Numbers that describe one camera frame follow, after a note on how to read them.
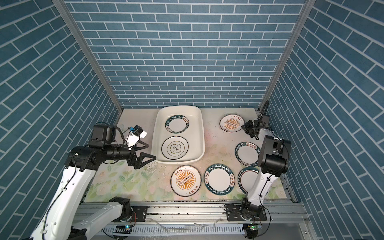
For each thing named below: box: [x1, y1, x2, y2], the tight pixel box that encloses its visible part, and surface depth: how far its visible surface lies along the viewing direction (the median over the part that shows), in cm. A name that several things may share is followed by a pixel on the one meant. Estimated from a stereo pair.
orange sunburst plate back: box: [219, 113, 245, 133], surface depth 107 cm
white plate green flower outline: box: [161, 135, 189, 160], surface depth 100 cm
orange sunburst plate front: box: [170, 165, 202, 197], surface depth 86 cm
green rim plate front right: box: [237, 167, 260, 194], surface depth 88 cm
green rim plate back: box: [165, 114, 190, 134], surface depth 114 cm
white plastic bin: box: [151, 105, 206, 165], surface depth 105 cm
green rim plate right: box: [234, 141, 261, 167], surface depth 98 cm
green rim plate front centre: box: [203, 163, 236, 196], surface depth 87 cm
